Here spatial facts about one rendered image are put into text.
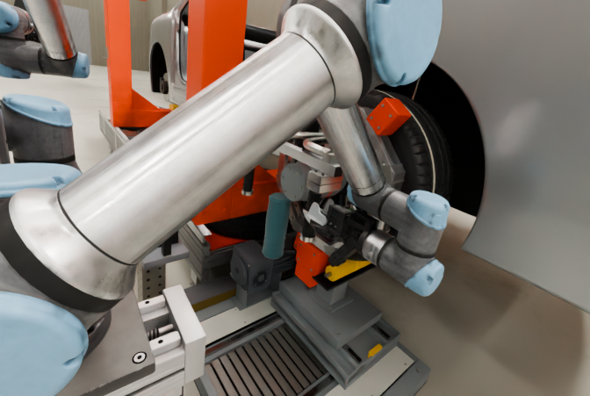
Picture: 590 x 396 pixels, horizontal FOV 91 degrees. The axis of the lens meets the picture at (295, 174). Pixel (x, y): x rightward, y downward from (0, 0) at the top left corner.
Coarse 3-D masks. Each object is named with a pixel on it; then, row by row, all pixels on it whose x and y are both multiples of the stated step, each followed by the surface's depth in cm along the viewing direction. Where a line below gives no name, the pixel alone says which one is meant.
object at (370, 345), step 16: (272, 304) 144; (288, 304) 140; (288, 320) 135; (304, 320) 132; (384, 320) 136; (304, 336) 127; (320, 336) 125; (368, 336) 129; (384, 336) 127; (320, 352) 119; (336, 352) 119; (352, 352) 116; (368, 352) 121; (384, 352) 125; (336, 368) 113; (352, 368) 113; (368, 368) 119
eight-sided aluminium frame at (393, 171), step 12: (360, 108) 90; (372, 132) 87; (384, 144) 87; (288, 156) 123; (384, 156) 85; (396, 156) 88; (384, 168) 85; (396, 168) 85; (396, 180) 85; (300, 204) 125; (300, 216) 123; (372, 216) 90; (300, 228) 119; (384, 228) 92; (324, 240) 109
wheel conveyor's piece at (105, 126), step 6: (102, 114) 364; (102, 120) 368; (108, 120) 335; (102, 126) 373; (108, 126) 334; (102, 132) 378; (108, 132) 338; (126, 132) 350; (132, 132) 354; (108, 138) 342
